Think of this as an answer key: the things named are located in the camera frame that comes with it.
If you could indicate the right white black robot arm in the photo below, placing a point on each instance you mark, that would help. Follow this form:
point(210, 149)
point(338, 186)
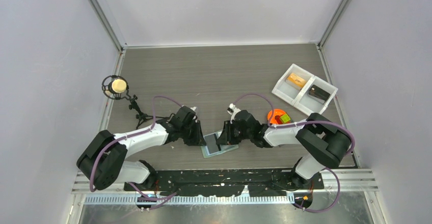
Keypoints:
point(326, 143)

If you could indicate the microphone with black shock mount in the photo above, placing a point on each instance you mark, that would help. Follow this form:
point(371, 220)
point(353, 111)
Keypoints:
point(115, 87)

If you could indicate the black credit card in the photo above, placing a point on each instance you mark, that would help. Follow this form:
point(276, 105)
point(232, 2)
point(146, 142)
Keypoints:
point(211, 146)

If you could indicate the white two-compartment tray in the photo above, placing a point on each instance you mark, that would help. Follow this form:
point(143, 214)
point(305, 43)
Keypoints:
point(314, 97)

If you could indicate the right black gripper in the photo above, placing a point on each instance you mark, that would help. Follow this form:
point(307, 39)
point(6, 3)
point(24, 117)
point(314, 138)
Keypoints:
point(226, 137)

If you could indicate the green toy block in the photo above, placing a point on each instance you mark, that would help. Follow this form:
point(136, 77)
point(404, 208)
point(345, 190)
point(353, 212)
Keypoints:
point(283, 119)

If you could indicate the green leather card holder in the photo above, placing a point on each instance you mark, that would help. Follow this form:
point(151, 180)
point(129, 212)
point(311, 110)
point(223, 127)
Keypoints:
point(224, 148)

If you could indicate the orange card in tray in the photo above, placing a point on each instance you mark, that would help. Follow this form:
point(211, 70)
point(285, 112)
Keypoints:
point(297, 81)

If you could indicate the orange curved toy piece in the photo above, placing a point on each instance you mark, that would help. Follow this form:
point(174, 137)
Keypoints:
point(274, 116)

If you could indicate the aluminium rail frame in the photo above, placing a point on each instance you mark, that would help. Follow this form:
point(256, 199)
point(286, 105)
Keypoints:
point(351, 180)

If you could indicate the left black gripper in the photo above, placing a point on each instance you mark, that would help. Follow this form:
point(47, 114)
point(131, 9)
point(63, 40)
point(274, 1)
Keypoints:
point(198, 139)

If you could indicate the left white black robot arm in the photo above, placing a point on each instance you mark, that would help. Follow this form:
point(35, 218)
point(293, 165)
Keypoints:
point(104, 161)

